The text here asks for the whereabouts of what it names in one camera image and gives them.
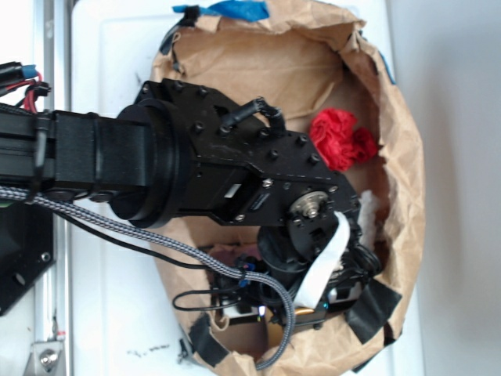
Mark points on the brown paper bag bin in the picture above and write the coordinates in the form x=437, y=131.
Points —
x=306, y=56

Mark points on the white plastic tray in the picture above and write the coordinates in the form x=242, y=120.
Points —
x=122, y=321

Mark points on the white crumpled cloth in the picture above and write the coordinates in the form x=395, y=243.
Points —
x=369, y=223

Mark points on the aluminium frame rail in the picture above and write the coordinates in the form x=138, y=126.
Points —
x=51, y=351

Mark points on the red crumpled tissue paper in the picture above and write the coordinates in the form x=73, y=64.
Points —
x=339, y=144

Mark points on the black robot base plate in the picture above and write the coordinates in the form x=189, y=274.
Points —
x=27, y=250

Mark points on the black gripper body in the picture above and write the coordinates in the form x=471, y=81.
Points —
x=320, y=262

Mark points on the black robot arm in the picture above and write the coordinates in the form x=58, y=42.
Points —
x=186, y=150

